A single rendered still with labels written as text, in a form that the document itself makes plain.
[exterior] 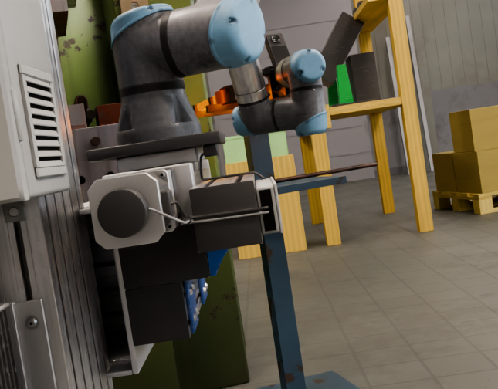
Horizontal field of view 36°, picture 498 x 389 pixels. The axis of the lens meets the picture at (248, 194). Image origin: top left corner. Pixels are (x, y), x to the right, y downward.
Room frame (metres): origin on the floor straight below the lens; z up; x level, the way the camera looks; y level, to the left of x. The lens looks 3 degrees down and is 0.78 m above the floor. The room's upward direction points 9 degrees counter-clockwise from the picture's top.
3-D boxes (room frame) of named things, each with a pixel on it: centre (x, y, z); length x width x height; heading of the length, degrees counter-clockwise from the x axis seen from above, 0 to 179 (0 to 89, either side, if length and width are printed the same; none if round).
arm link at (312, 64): (1.78, -0.17, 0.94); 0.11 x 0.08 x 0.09; 14
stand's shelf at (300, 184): (2.25, -0.05, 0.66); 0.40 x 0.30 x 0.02; 105
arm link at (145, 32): (1.38, 0.14, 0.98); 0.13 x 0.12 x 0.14; 68
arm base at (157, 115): (1.38, 0.14, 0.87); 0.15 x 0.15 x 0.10
